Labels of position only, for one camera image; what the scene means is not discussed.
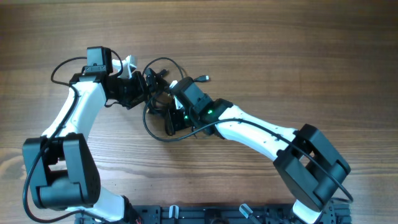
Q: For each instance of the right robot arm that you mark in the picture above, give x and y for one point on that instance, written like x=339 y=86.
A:
x=310 y=166

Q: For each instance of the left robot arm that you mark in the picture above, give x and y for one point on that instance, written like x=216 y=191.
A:
x=62 y=177

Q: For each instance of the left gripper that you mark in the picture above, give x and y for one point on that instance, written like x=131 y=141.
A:
x=149 y=83

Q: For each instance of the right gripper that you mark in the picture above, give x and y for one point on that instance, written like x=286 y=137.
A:
x=170 y=123

